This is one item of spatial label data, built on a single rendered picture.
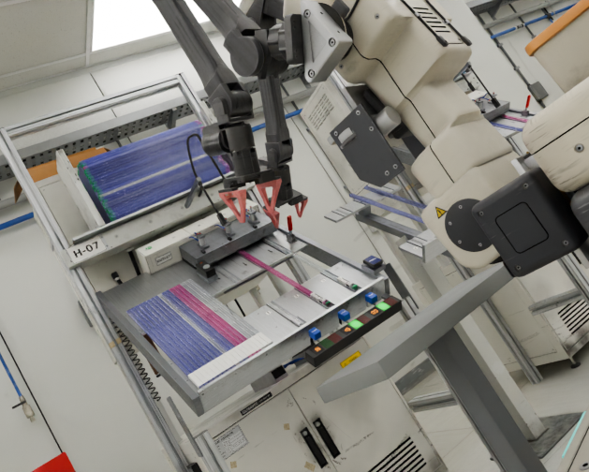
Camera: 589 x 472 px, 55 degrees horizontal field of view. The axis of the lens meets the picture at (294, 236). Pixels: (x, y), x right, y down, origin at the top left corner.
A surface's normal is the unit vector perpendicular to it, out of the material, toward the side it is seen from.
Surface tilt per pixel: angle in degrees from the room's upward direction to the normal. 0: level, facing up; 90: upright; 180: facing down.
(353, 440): 90
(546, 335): 90
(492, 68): 90
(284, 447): 90
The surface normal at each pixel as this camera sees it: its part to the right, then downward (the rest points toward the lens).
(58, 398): 0.34, -0.36
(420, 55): -0.62, 0.25
